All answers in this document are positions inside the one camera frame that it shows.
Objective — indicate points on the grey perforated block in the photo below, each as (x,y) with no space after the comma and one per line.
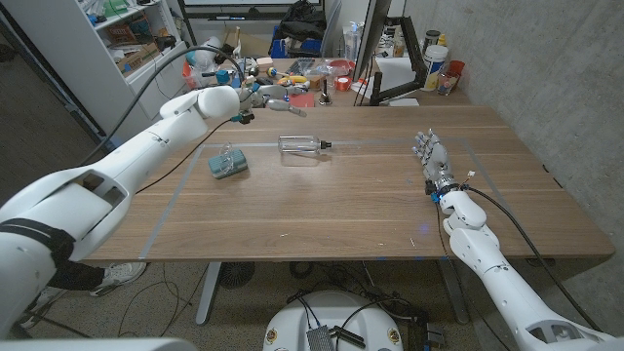
(321,339)

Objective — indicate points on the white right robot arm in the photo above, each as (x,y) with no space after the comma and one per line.
(502,278)

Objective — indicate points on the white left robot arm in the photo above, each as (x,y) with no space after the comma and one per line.
(136,156)

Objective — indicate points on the grey metal table leg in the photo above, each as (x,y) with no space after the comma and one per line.
(453,292)
(208,292)

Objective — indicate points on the clear plastic dispenser bottle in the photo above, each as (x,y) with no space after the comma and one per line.
(297,144)

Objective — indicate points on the white sneaker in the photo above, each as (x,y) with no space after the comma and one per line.
(119,275)
(41,304)

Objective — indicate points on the red cutting mat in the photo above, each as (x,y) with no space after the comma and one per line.
(304,100)

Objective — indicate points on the cardboard box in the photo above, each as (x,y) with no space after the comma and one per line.
(139,57)

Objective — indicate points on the black backpack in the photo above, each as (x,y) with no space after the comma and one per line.
(300,22)

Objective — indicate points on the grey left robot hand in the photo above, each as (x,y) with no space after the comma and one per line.
(270,95)

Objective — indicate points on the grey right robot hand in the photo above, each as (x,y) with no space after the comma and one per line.
(436,163)

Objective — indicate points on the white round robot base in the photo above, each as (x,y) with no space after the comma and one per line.
(331,312)

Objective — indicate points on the teal sponge block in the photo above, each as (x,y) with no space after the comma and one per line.
(236,163)

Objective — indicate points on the red bowl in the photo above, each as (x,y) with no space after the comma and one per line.
(342,66)

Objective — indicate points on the white paper sheet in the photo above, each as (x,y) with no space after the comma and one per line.
(395,73)

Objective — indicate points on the white labelled canister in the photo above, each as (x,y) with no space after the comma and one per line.
(433,66)

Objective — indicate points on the black computer monitor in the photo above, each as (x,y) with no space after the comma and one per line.
(373,34)

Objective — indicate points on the blue storage bin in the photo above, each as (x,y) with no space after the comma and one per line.
(280,49)

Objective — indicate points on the red tape roll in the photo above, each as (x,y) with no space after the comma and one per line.
(342,84)

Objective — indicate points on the red cup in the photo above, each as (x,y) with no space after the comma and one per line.
(453,73)

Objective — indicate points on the white shelf cabinet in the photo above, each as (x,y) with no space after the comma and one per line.
(73,58)

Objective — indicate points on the black round floor fan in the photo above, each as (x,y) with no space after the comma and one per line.
(236,274)

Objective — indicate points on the dark capped bottle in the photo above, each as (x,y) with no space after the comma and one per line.
(431,40)

